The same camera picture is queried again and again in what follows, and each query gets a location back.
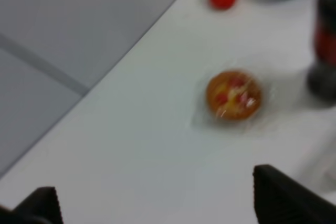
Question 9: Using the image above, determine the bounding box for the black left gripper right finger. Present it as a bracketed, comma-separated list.
[253, 165, 335, 224]

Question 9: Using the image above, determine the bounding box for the cola bottle yellow cap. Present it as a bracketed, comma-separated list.
[307, 0, 335, 105]

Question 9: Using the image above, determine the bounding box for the wrapped fruit tart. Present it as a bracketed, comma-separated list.
[190, 63, 277, 132]

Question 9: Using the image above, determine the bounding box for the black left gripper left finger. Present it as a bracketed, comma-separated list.
[1, 186, 64, 224]

